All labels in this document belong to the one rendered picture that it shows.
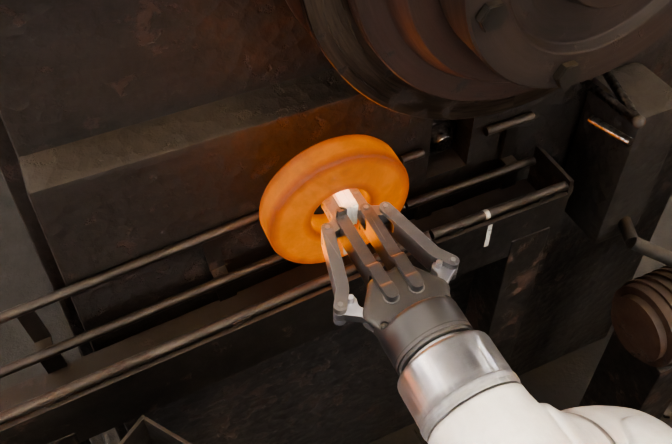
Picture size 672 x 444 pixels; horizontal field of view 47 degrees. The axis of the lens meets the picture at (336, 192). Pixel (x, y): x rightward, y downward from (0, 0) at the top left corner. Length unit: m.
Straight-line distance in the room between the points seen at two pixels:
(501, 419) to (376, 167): 0.28
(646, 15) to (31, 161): 0.59
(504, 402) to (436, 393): 0.05
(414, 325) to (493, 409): 0.10
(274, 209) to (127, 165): 0.16
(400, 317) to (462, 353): 0.06
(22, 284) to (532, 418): 1.45
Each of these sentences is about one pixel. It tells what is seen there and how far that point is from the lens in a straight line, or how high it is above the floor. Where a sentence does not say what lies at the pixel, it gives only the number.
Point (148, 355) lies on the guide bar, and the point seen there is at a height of 0.69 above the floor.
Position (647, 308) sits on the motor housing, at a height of 0.52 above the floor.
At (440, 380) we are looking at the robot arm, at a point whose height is 0.87.
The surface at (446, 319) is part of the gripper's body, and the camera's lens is 0.65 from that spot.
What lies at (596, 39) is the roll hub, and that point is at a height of 1.01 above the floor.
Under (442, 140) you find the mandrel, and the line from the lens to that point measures 0.98.
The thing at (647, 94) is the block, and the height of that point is 0.80.
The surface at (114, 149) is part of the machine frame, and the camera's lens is 0.80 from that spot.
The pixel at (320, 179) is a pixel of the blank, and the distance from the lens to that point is 0.72.
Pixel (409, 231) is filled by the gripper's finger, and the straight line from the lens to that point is 0.73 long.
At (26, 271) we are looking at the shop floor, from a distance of 1.91.
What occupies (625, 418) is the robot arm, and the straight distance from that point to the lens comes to 0.72.
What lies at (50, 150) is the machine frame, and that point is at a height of 0.87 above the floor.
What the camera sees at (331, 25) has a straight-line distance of 0.64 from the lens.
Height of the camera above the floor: 1.40
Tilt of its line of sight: 46 degrees down
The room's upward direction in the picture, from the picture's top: straight up
